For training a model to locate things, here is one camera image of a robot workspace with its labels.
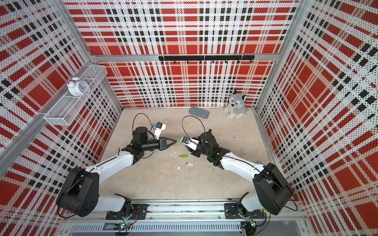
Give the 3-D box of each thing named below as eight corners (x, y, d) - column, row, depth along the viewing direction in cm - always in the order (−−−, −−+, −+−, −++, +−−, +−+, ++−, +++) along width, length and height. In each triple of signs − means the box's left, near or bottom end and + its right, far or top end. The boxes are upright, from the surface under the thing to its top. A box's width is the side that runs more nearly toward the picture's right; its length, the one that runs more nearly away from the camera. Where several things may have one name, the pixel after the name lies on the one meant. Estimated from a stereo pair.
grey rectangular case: (188, 113, 121) (188, 110, 118) (192, 108, 125) (192, 105, 122) (206, 120, 117) (206, 117, 114) (209, 114, 121) (209, 111, 118)
